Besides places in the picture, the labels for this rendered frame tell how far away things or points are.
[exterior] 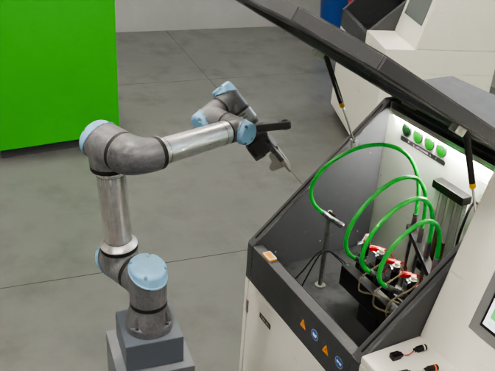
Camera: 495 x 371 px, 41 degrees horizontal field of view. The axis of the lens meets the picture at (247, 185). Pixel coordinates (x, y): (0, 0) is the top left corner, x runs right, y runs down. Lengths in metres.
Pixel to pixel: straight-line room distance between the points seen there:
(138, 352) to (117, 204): 0.46
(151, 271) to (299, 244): 0.75
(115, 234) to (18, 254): 2.17
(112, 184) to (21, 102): 3.24
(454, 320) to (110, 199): 1.05
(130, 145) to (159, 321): 0.58
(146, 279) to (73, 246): 2.21
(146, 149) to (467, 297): 0.98
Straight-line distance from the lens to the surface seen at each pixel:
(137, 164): 1.81
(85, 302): 3.73
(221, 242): 4.18
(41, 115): 5.20
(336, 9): 8.20
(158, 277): 2.00
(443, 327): 2.05
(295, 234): 2.52
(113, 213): 2.00
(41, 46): 5.04
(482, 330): 1.96
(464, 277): 1.99
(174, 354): 2.15
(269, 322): 2.47
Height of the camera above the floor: 2.30
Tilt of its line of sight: 28 degrees down
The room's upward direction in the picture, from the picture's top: 4 degrees clockwise
